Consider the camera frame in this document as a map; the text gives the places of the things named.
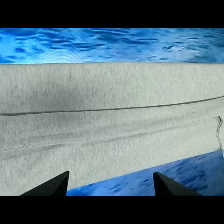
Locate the pale grey shirt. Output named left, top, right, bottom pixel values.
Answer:
left=0, top=62, right=224, bottom=197

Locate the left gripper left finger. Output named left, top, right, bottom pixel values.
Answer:
left=19, top=170, right=71, bottom=197

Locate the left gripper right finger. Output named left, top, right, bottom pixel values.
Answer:
left=152, top=171, right=203, bottom=197

